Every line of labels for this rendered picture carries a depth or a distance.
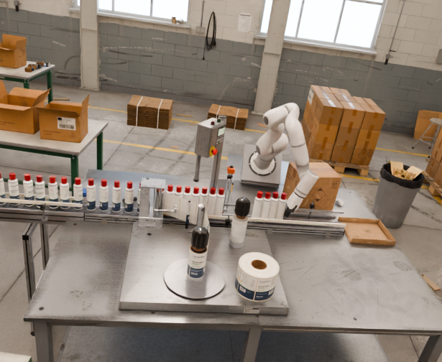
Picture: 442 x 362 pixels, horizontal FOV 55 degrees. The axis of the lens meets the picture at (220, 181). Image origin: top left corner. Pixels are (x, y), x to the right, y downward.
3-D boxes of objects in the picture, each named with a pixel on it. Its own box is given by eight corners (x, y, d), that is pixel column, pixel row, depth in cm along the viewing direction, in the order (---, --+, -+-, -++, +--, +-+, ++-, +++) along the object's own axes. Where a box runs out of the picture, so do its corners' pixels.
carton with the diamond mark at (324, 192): (294, 211, 294) (302, 177, 282) (281, 195, 315) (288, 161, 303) (332, 210, 302) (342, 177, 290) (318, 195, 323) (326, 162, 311)
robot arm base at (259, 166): (249, 172, 328) (253, 164, 311) (251, 150, 334) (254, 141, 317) (273, 175, 329) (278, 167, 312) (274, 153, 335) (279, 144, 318)
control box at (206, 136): (194, 154, 252) (197, 123, 244) (208, 146, 266) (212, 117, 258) (208, 159, 248) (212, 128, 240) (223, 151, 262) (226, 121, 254)
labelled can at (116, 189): (111, 212, 258) (111, 182, 249) (112, 208, 263) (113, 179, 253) (120, 213, 259) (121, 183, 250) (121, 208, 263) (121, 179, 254)
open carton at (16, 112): (-19, 133, 359) (-24, 91, 343) (11, 115, 407) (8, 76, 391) (34, 141, 360) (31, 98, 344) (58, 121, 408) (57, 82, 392)
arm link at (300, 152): (288, 139, 265) (299, 182, 276) (291, 147, 250) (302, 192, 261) (302, 135, 263) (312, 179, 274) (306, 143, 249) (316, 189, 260)
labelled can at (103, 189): (98, 212, 257) (98, 182, 248) (100, 207, 262) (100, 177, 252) (107, 212, 258) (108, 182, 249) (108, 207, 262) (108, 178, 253)
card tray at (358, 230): (350, 243, 271) (351, 238, 270) (337, 221, 294) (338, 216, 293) (394, 246, 275) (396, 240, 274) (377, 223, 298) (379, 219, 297)
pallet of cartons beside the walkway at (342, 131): (368, 177, 582) (387, 115, 542) (307, 169, 580) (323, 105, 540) (348, 144, 689) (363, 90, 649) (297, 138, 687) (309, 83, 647)
